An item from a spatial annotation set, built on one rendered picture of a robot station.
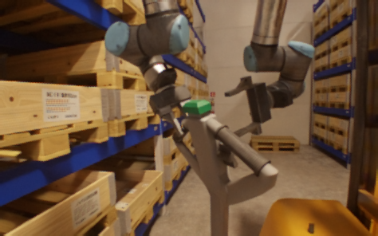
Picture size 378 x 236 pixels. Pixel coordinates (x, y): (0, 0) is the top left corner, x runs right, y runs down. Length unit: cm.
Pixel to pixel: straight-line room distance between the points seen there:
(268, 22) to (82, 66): 129
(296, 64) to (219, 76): 554
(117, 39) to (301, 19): 649
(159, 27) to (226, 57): 583
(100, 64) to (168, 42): 102
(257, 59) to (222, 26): 593
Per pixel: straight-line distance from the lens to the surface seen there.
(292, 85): 77
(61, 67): 173
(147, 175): 233
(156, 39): 51
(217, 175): 52
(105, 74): 145
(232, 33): 648
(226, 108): 617
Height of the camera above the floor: 143
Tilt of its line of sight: 6 degrees down
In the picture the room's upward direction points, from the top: 2 degrees counter-clockwise
